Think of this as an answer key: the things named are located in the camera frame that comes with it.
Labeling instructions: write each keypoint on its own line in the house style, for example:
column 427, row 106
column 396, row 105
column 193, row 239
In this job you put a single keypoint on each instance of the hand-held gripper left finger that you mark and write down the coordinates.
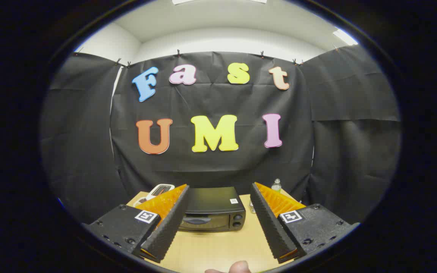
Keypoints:
column 169, row 227

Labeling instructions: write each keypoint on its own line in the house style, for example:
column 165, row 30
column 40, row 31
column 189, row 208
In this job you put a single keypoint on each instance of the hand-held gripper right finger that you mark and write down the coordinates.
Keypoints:
column 271, row 227

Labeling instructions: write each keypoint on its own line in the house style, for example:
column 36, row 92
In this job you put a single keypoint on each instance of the black toaster oven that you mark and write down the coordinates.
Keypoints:
column 212, row 201

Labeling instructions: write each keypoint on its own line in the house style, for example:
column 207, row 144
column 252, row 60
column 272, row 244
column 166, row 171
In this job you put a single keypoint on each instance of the white bread toaster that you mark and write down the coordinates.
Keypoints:
column 161, row 188

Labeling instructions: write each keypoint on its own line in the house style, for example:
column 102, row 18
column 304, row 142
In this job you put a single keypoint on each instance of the small clear glass jar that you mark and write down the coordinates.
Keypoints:
column 252, row 207

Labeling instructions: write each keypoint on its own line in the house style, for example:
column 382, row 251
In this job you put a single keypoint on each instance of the green label drink bottle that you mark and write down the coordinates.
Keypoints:
column 276, row 185

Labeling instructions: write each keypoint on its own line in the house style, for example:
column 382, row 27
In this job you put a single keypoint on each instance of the black backdrop cloth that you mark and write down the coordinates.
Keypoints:
column 241, row 167

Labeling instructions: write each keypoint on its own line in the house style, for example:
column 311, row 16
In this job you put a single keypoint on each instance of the ceiling light panel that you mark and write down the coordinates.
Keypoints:
column 344, row 37
column 182, row 1

